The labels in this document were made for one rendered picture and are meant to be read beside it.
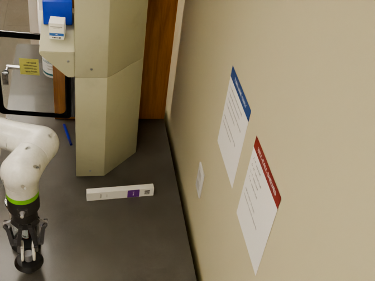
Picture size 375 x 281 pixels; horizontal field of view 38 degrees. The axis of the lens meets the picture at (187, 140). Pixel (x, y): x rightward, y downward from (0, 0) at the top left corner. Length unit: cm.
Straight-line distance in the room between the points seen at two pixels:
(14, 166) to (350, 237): 95
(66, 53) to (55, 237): 65
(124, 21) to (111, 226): 74
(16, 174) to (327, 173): 88
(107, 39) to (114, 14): 9
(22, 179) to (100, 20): 59
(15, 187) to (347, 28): 100
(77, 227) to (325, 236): 122
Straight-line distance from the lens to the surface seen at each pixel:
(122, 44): 194
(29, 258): 187
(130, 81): 207
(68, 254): 198
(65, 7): 201
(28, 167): 156
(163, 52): 235
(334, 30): 98
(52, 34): 195
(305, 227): 109
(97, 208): 212
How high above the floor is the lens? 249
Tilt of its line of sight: 39 degrees down
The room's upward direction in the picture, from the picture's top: 9 degrees clockwise
